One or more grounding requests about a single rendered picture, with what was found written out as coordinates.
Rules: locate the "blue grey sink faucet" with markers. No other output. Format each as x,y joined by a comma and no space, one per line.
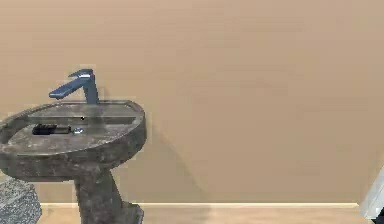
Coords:
87,83

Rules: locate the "black brush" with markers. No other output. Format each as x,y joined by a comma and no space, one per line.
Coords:
46,129

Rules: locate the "dark stone pedestal sink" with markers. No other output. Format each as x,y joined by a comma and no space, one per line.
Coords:
100,146

